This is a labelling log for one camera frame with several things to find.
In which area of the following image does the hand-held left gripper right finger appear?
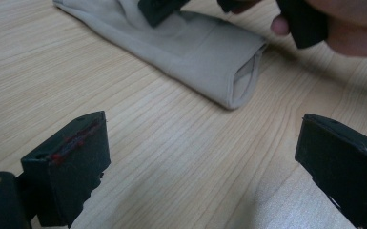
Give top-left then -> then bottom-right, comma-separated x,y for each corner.
295,113 -> 367,229

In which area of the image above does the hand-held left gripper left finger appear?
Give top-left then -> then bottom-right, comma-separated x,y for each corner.
20,110 -> 112,228

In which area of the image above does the beige glove with dark tag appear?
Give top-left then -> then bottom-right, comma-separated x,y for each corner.
52,0 -> 268,111

